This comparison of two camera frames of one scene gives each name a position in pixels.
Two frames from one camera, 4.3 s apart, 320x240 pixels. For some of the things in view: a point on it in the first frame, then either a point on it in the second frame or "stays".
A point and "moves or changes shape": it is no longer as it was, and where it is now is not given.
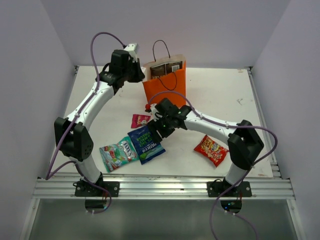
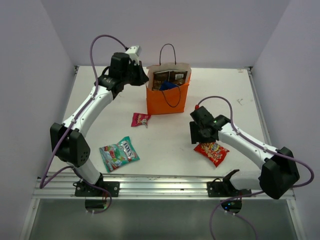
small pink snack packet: x=139 y=120 stays
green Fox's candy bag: x=115 y=155 stays
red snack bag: x=215 y=153 stays
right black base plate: x=215 y=188 stays
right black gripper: x=154 y=125 to x=195 y=137
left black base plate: x=85 y=189 stays
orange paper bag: x=174 y=82 moves or changes shape
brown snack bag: x=158 y=70 to x=176 y=77
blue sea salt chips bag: x=146 y=146 to x=166 y=85
